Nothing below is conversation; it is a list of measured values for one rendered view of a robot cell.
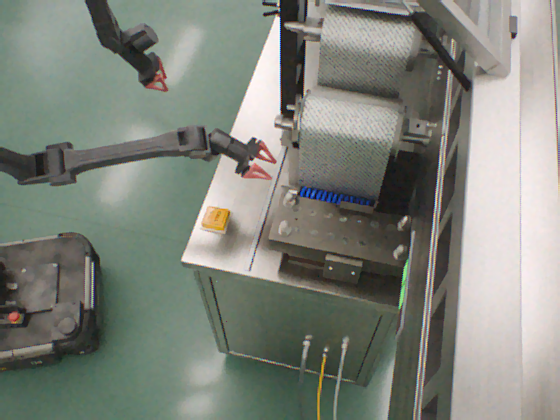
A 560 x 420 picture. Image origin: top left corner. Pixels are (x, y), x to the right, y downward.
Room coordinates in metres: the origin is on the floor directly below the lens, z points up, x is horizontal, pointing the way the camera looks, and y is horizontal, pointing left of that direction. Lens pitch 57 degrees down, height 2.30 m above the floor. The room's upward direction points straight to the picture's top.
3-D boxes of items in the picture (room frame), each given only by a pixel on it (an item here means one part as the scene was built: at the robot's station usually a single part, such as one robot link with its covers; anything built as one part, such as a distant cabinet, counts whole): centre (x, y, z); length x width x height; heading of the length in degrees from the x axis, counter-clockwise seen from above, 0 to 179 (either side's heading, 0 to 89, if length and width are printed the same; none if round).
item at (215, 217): (0.89, 0.21, 0.91); 0.07 x 0.07 x 0.02; 76
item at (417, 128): (0.92, -0.35, 1.28); 0.06 x 0.05 x 0.02; 76
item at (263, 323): (1.89, -0.32, 0.43); 2.52 x 0.64 x 0.86; 166
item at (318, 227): (0.77, -0.17, 1.00); 0.40 x 0.16 x 0.06; 76
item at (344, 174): (0.90, -0.16, 1.11); 0.23 x 0.01 x 0.18; 76
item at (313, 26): (1.24, -0.09, 1.33); 0.06 x 0.06 x 0.06; 76
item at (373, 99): (1.07, -0.20, 1.17); 0.26 x 0.12 x 0.12; 76
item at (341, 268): (0.68, -0.16, 0.96); 0.10 x 0.03 x 0.11; 76
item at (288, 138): (1.03, -0.02, 1.05); 0.06 x 0.05 x 0.31; 76
